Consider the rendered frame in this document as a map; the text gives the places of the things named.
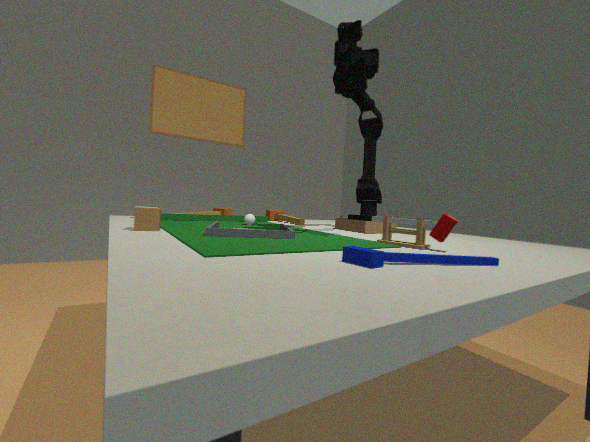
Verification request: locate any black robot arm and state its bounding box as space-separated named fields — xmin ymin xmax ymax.
xmin=333 ymin=40 xmax=383 ymax=216

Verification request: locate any orange mallet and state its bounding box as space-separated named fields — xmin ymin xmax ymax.
xmin=266 ymin=210 xmax=305 ymax=225
xmin=169 ymin=208 xmax=233 ymax=215

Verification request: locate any green putting mat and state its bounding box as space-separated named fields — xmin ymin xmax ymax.
xmin=160 ymin=220 xmax=401 ymax=258

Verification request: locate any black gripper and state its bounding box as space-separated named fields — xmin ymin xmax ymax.
xmin=336 ymin=20 xmax=367 ymax=93

